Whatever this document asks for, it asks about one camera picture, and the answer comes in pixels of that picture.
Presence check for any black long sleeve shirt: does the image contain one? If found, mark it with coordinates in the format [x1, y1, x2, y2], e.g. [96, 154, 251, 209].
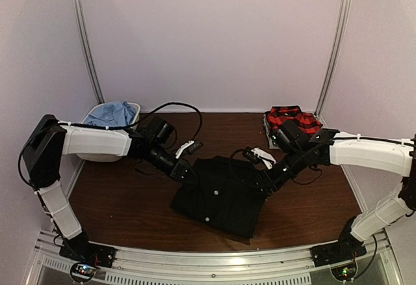
[170, 156, 267, 238]

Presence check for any red black plaid shirt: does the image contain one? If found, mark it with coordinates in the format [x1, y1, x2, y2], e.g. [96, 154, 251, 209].
[265, 105, 322, 135]

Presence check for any white plastic basin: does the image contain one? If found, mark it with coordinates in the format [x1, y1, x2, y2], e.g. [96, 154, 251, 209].
[76, 102, 140, 162]

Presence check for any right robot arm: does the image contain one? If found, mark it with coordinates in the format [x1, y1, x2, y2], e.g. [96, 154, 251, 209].
[256, 166, 401, 247]

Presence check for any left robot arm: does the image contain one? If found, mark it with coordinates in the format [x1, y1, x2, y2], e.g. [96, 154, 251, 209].
[19, 115, 202, 262]

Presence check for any light blue shirt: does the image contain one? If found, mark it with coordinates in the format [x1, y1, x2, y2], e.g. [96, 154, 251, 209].
[83, 101, 137, 127]

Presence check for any right circuit board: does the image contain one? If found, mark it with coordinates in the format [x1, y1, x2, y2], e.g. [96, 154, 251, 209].
[331, 265, 358, 282]

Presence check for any circuit board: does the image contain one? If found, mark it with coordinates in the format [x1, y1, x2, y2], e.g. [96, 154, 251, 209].
[331, 265, 358, 282]
[70, 262, 97, 282]

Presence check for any left circuit board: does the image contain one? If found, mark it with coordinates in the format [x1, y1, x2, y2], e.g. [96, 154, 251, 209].
[70, 262, 97, 282]

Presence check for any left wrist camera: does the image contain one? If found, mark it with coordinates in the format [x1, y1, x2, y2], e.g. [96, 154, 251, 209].
[175, 140, 203, 159]

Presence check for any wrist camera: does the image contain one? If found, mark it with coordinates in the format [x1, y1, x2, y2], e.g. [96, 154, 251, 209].
[175, 140, 203, 159]
[243, 147, 276, 170]

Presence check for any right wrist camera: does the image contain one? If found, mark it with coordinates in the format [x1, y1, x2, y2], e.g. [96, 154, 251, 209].
[243, 147, 276, 170]

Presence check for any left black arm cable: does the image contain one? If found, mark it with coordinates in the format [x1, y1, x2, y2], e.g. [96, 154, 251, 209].
[18, 102, 204, 195]

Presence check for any front aluminium rail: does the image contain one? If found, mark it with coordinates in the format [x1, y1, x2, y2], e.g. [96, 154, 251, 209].
[23, 230, 404, 284]

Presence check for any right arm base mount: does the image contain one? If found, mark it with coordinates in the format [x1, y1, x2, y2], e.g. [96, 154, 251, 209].
[310, 217, 367, 267]

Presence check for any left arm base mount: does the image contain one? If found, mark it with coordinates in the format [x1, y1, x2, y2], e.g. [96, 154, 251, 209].
[59, 231, 116, 268]

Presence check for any right aluminium frame post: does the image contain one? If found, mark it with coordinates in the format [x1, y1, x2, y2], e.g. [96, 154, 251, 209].
[314, 0, 352, 121]

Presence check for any aluminium frame post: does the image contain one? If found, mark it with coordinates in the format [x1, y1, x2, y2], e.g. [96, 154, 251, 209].
[314, 0, 352, 121]
[72, 0, 105, 103]

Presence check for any left aluminium frame post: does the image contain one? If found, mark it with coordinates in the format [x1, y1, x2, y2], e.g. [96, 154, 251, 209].
[72, 0, 105, 103]

